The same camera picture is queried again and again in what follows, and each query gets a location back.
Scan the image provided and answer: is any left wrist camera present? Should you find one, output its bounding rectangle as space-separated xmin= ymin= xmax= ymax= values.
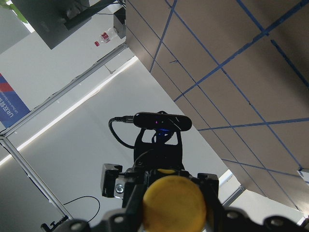
xmin=133 ymin=112 xmax=192 ymax=132

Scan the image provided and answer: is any plastic water bottle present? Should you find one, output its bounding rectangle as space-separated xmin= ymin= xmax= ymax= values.
xmin=94 ymin=27 xmax=118 ymax=47

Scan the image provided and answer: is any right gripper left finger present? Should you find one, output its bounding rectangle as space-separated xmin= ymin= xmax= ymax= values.
xmin=41 ymin=180 xmax=148 ymax=232

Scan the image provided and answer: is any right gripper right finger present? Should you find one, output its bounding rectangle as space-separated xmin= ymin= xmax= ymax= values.
xmin=190 ymin=177 xmax=309 ymax=232

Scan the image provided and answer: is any blue banner sign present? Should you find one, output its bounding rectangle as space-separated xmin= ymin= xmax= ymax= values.
xmin=0 ymin=74 xmax=30 ymax=128

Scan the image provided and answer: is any yellow push button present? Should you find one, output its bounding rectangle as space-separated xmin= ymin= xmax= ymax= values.
xmin=142 ymin=169 xmax=207 ymax=232

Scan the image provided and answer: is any black camera cable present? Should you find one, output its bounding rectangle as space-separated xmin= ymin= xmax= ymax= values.
xmin=108 ymin=116 xmax=136 ymax=148

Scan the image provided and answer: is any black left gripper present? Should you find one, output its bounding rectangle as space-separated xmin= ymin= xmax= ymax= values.
xmin=100 ymin=128 xmax=219 ymax=207

